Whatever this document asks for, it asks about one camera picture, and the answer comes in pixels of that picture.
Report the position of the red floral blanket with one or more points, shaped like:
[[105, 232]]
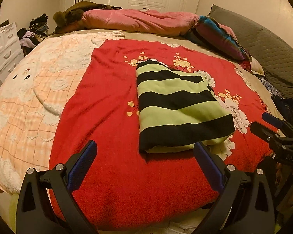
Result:
[[100, 102]]

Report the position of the dark red patterned cloth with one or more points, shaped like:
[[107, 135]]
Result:
[[245, 65]]

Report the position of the beige bed sheet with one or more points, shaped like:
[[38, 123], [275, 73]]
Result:
[[149, 35]]

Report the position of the green black striped frog sweater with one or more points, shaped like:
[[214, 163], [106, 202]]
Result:
[[175, 102]]

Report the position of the grey quilted headboard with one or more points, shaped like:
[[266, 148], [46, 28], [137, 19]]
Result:
[[263, 41]]

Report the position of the white drawer cabinet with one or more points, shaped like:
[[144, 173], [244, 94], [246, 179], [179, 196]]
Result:
[[5, 48]]

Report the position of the pile of dark clothes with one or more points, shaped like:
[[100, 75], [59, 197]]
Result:
[[36, 29]]

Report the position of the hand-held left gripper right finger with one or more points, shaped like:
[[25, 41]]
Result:
[[210, 168]]

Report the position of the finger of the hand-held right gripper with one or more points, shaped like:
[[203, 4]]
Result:
[[271, 118], [261, 129]]

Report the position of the blue purple striped pillow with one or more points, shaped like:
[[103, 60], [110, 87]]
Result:
[[217, 33]]

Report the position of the dark blue patterned clothes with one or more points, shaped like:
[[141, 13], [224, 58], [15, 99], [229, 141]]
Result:
[[285, 102]]

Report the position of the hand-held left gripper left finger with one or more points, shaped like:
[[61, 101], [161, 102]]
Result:
[[81, 165]]

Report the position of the peach checked fluffy blanket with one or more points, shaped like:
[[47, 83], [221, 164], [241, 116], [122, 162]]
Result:
[[26, 114]]

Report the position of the small white pillow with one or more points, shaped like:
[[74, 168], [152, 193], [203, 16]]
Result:
[[257, 68]]

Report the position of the pink pillow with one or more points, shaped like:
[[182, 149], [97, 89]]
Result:
[[141, 20]]

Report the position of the olive coat with fur pompom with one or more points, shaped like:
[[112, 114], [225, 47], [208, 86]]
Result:
[[75, 8]]

